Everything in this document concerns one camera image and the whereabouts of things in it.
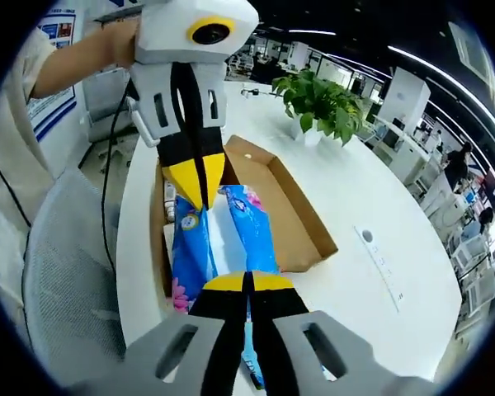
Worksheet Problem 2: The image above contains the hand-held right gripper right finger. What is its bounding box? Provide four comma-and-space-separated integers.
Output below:
247, 271, 441, 396

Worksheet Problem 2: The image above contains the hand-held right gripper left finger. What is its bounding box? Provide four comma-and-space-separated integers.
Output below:
69, 271, 249, 396

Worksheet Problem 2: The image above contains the blue floral tissue pack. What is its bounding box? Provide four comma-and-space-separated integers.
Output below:
171, 184, 281, 391

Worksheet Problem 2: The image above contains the brown cardboard shoe box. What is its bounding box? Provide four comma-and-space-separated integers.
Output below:
150, 134, 339, 298

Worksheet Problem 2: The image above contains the grey background chair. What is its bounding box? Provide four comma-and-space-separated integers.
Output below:
78, 69, 139, 170

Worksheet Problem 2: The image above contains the small tool on table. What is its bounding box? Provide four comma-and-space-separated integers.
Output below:
238, 83, 273, 99

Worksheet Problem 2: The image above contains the green potted plant white pot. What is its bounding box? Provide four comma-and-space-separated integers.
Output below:
271, 68, 367, 148

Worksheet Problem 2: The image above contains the short ceiling light strip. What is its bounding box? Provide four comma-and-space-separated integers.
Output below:
253, 27, 337, 37

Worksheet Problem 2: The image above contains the grey mesh office chair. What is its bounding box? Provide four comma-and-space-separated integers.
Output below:
22, 164, 129, 368

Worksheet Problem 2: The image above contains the person in beige shirt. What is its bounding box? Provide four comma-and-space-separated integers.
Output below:
0, 24, 67, 331

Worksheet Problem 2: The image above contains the white office desk partition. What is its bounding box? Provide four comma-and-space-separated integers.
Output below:
370, 113, 450, 186

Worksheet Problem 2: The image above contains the group of white office chairs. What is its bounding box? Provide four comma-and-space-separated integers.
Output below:
447, 197, 495, 323

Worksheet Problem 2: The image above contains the long curved ceiling light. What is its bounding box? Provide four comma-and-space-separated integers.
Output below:
387, 44, 495, 144

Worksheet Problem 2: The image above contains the ceiling air conditioner vent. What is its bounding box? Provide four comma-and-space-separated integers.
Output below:
447, 20, 495, 94

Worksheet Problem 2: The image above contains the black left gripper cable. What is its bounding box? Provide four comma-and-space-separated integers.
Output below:
101, 84, 139, 276

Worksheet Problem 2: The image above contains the blue white wall poster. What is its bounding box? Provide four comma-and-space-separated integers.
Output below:
26, 12, 78, 144

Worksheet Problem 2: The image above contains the white table cable cover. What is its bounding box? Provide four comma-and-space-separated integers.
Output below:
353, 225, 406, 314

